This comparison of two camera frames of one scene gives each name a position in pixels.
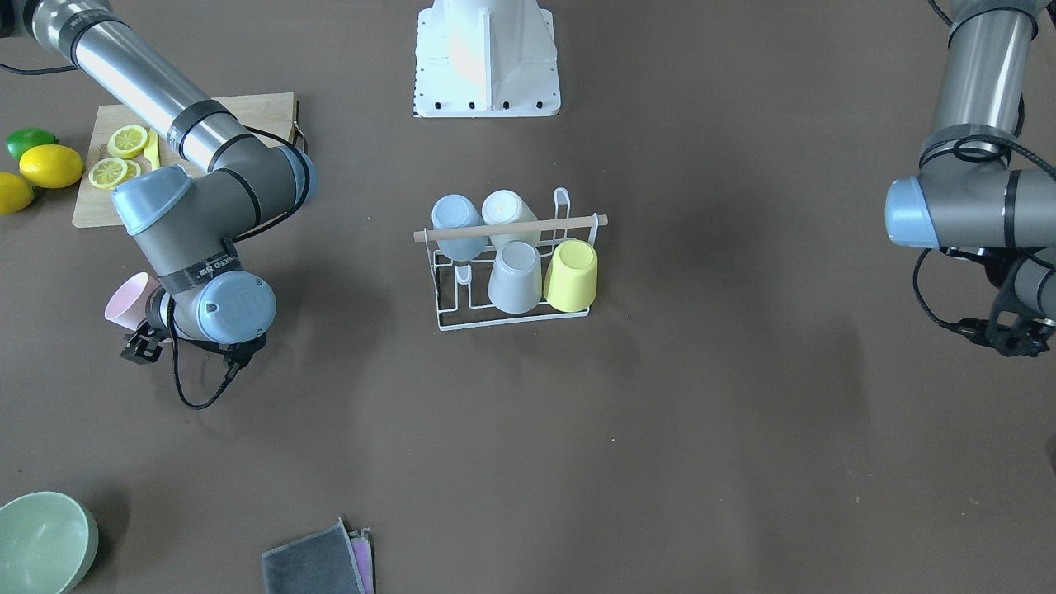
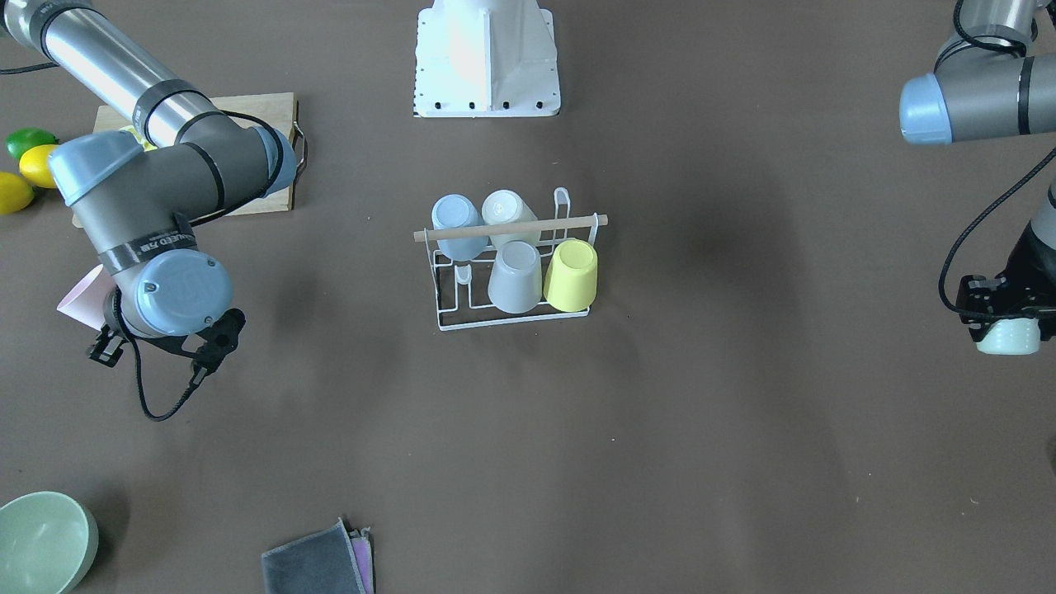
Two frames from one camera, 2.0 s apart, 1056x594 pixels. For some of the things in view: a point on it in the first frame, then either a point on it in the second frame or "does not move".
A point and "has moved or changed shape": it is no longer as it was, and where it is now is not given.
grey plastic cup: (516, 280) does not move
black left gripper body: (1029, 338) -> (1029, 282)
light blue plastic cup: (455, 211) does not move
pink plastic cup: (128, 304) has moved or changed shape
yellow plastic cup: (571, 280) does not move
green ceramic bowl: (48, 544) does not move
